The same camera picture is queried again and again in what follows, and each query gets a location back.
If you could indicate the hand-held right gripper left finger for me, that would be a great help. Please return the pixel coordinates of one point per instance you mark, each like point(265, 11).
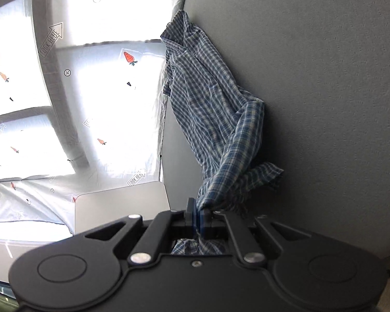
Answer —
point(191, 216)

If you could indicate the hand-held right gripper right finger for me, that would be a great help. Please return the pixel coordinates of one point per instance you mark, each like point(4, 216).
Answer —
point(204, 222)

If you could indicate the blue plaid shirt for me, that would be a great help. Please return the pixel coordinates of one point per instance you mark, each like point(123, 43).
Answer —
point(208, 104)

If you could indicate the white rounded board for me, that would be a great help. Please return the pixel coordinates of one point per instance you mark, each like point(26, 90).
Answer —
point(117, 204)

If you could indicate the white printed curtain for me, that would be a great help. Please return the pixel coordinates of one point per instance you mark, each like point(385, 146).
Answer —
point(100, 104)

